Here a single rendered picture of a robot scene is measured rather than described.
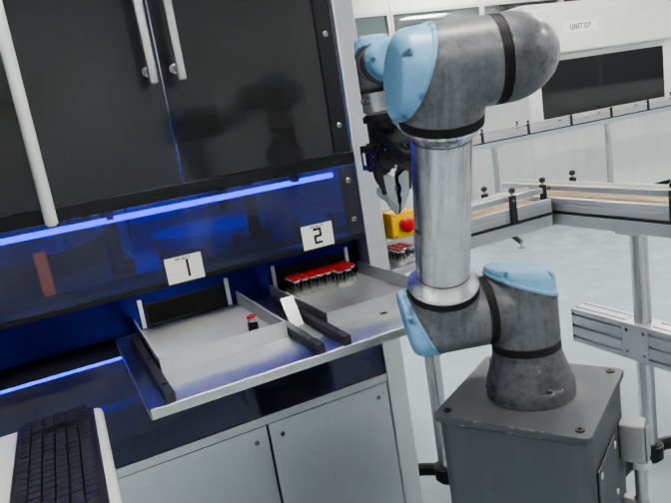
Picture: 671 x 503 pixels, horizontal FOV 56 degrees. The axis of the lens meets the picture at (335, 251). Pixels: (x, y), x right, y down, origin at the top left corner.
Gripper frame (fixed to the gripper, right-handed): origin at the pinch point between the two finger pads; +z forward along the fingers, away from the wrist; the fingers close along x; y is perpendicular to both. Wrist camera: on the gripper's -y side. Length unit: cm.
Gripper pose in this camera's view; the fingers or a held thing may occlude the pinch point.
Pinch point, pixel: (399, 208)
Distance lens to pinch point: 134.6
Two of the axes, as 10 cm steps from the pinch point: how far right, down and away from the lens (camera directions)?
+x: -8.9, 2.3, -4.0
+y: -4.4, -1.3, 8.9
